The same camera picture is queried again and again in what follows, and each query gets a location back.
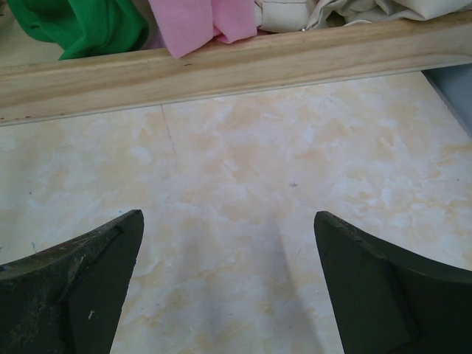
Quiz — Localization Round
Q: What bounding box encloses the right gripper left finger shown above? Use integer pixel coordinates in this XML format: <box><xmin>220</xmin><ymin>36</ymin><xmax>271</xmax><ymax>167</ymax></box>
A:
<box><xmin>1</xmin><ymin>209</ymin><xmax>144</xmax><ymax>353</ymax></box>

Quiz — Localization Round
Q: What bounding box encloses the beige cloth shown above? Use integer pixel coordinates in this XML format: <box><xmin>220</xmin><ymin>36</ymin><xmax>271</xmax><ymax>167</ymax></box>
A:
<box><xmin>254</xmin><ymin>0</ymin><xmax>471</xmax><ymax>33</ymax></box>

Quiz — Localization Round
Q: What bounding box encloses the green t-shirt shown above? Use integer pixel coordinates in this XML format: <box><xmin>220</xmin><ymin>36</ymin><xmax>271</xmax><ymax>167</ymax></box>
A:
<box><xmin>8</xmin><ymin>0</ymin><xmax>150</xmax><ymax>60</ymax></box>

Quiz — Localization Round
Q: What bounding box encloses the pink t-shirt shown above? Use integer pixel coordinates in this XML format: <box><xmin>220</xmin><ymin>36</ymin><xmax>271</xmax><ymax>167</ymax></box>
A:
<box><xmin>150</xmin><ymin>0</ymin><xmax>257</xmax><ymax>58</ymax></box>

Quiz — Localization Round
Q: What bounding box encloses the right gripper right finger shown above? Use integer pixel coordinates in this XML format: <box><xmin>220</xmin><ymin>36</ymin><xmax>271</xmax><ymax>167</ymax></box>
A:
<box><xmin>313</xmin><ymin>211</ymin><xmax>471</xmax><ymax>353</ymax></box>

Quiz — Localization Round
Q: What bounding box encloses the wooden clothes rack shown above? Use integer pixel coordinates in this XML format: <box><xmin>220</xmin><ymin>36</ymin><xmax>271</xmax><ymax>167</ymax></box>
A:
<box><xmin>1</xmin><ymin>12</ymin><xmax>471</xmax><ymax>125</ymax></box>

